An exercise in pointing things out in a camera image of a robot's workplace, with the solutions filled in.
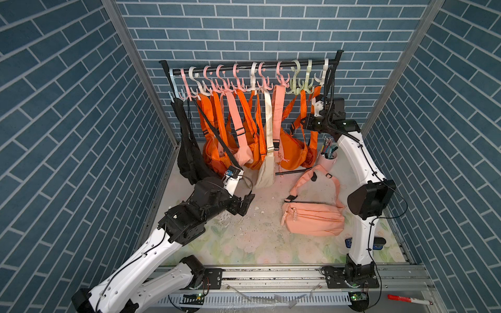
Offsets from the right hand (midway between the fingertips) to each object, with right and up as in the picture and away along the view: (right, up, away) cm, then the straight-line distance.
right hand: (303, 120), depth 87 cm
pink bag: (+4, -43, -4) cm, 43 cm away
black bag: (-48, -18, -5) cm, 52 cm away
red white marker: (+35, -68, -17) cm, 78 cm away
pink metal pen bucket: (+17, -15, +15) cm, 27 cm away
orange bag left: (-39, -16, 0) cm, 42 cm away
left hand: (-23, -28, -19) cm, 41 cm away
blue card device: (+32, -54, -3) cm, 62 cm away
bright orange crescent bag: (-1, -14, +19) cm, 23 cm away
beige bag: (-16, -25, +1) cm, 29 cm away
